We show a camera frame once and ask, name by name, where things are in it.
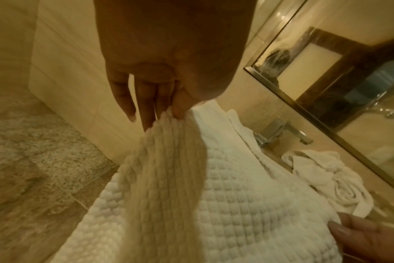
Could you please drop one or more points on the person's left hand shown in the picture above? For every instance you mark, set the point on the person's left hand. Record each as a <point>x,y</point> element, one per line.
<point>171,38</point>

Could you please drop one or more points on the person's right hand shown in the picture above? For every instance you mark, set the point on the person's right hand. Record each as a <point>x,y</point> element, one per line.
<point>372,241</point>

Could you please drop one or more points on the large white towel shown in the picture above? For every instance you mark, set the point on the large white towel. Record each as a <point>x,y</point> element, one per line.
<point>330,174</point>

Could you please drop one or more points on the small white towel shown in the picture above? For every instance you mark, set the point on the small white towel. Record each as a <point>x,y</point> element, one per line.
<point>232,200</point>

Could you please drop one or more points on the beige marble countertop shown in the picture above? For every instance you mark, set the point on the beige marble countertop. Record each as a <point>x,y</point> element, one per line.
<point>383,203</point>

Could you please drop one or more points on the chrome faucet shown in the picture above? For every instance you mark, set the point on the chrome faucet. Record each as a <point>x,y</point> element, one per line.
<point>278,128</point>

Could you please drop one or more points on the metal framed wall mirror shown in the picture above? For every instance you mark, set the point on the metal framed wall mirror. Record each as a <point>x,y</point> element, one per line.
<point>346,77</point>

